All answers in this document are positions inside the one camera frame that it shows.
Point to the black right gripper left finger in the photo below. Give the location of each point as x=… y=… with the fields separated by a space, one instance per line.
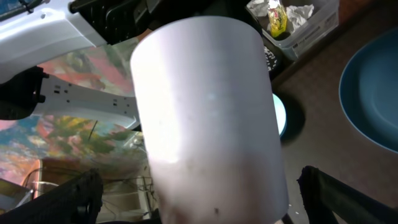
x=77 y=201

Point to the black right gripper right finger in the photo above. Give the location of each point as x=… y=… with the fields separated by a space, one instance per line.
x=325 y=198

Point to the light blue bowl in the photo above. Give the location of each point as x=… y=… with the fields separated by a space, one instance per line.
x=281 y=114

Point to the pink cup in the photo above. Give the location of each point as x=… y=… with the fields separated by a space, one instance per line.
x=207 y=113

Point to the white tissue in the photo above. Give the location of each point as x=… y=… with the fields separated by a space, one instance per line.
x=297 y=16
x=259 y=8

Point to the yellow snack wrapper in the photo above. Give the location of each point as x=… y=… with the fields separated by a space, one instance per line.
x=277 y=17

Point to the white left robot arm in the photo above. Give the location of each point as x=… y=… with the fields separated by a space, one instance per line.
x=35 y=32

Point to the brown serving tray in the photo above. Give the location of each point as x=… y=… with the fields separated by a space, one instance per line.
x=327 y=140

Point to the colourful painted floor cloth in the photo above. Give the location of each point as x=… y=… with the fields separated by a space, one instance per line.
x=77 y=144

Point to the dark blue plate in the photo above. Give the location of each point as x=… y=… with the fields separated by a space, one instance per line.
x=368 y=90

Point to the clear plastic bin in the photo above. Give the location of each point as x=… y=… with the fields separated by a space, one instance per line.
x=323 y=20

